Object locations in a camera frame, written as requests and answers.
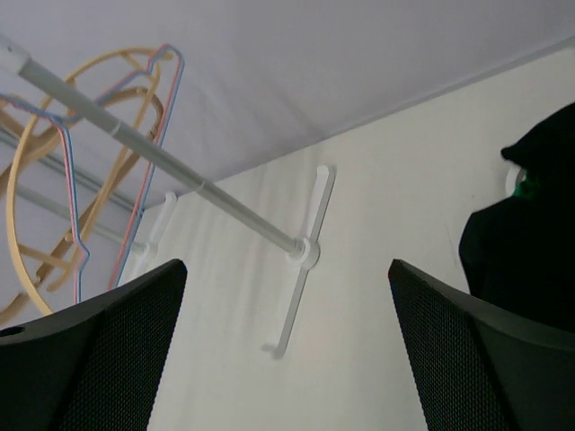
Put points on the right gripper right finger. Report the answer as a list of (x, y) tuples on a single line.
[(479, 367)]

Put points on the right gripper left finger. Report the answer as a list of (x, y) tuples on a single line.
[(96, 365)]

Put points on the black t shirt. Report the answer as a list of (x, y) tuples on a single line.
[(518, 254)]

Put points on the bright green t shirt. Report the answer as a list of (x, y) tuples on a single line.
[(528, 188)]

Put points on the blue wire hanger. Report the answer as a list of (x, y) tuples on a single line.
[(153, 80)]

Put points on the white plastic basket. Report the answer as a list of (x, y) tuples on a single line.
[(514, 178)]

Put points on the metal clothes rack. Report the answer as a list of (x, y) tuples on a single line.
[(304, 252)]

